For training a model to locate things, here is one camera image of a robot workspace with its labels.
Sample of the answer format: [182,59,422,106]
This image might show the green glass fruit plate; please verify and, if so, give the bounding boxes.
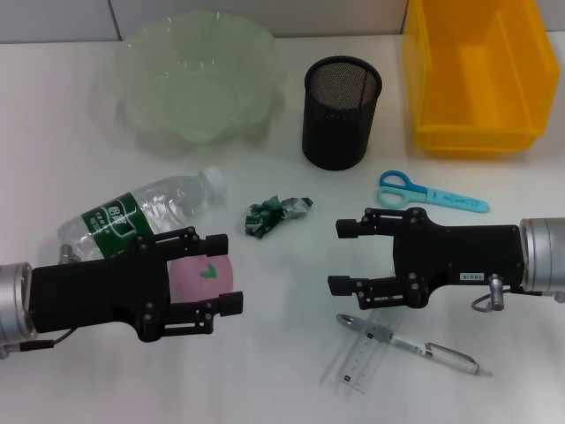
[94,11,288,158]

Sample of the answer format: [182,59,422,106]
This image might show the pink peach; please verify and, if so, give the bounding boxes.
[167,254,235,306]

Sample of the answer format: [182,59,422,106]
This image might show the transparent plastic ruler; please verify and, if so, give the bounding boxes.
[321,308,410,394]

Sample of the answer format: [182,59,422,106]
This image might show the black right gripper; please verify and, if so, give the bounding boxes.
[327,206,525,311]

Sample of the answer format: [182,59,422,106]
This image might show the clear green-label water bottle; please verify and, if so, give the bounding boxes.
[56,165,229,266]

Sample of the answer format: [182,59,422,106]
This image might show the blue scissors with sheath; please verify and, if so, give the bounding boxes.
[377,170,491,214]

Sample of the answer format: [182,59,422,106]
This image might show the right gripper cable with plug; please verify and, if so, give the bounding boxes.
[471,272,508,314]

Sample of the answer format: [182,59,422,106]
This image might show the gripper cable with plug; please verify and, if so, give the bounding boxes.
[471,272,508,314]
[8,244,77,354]

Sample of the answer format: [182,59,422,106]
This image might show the black mesh pen holder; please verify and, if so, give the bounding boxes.
[301,55,383,172]

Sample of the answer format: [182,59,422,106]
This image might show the yellow plastic bin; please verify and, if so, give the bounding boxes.
[401,0,561,160]

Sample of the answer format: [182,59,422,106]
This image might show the green plastic wrapper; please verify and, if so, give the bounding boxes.
[240,193,315,239]

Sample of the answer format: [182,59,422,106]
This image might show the left gripper cable with plug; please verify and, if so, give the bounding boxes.
[8,244,77,354]

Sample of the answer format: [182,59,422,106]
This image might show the silver white pen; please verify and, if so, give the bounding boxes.
[335,313,494,378]

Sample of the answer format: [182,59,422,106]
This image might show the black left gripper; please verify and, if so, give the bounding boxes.
[31,226,230,343]

